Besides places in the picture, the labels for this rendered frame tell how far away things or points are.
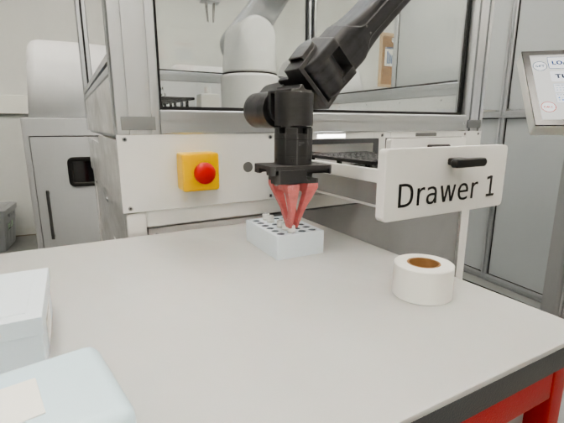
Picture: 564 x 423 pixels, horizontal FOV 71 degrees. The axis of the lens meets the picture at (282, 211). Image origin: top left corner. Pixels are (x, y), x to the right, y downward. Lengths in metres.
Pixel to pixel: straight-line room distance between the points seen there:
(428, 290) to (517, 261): 2.22
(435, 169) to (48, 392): 0.57
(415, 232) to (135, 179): 0.79
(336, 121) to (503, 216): 1.88
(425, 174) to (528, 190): 1.96
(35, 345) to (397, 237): 0.95
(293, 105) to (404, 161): 0.19
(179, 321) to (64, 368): 0.16
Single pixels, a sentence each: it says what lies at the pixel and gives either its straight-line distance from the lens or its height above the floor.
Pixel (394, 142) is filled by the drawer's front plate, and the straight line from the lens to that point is 1.05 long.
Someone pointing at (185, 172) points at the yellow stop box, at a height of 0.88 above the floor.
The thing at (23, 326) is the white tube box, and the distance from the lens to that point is 0.39.
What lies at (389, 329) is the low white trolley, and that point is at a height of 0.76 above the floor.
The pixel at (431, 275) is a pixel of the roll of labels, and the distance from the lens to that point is 0.48.
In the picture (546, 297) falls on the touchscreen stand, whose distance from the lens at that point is 1.75.
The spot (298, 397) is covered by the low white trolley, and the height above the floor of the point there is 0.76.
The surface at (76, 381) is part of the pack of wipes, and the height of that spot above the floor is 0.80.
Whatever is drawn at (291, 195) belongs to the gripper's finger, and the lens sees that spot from 0.57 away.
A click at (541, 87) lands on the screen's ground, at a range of 1.50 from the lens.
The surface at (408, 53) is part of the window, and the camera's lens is 1.13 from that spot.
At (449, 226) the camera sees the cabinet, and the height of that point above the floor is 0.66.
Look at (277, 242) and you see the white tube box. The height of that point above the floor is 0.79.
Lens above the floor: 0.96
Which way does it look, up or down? 12 degrees down
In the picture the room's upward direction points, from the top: straight up
